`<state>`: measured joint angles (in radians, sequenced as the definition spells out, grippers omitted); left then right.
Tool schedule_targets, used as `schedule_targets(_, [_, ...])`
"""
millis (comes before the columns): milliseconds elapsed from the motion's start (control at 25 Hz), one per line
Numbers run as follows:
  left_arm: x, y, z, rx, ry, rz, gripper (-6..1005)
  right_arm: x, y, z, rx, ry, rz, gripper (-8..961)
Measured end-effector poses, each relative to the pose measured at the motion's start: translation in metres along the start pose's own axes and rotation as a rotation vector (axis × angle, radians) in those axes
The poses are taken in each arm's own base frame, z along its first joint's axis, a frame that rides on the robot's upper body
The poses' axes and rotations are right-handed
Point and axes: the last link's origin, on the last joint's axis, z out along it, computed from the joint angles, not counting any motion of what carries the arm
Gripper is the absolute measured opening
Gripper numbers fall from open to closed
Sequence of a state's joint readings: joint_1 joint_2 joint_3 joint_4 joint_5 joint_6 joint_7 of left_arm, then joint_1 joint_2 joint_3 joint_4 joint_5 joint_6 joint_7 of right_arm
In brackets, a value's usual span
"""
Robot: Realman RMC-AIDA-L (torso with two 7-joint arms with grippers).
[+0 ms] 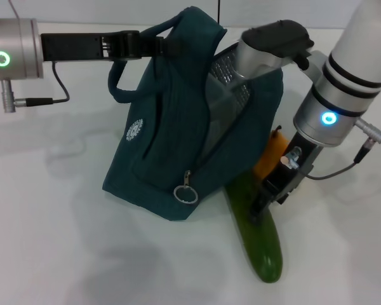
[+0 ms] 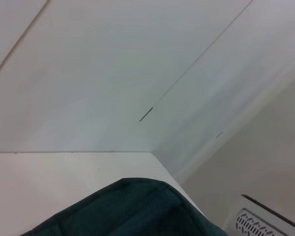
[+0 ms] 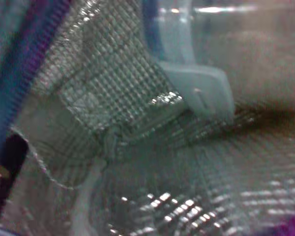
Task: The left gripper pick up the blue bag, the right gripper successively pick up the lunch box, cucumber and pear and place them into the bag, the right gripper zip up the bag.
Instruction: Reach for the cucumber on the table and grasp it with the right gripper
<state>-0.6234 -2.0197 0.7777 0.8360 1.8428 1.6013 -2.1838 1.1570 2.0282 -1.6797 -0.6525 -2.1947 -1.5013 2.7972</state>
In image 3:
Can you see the teal fabric lunch bag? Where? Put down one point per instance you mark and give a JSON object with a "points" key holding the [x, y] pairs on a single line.
{"points": [[100, 86]]}

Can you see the clear container with blue lid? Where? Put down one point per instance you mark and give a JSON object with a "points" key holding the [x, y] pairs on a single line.
{"points": [[201, 86]]}

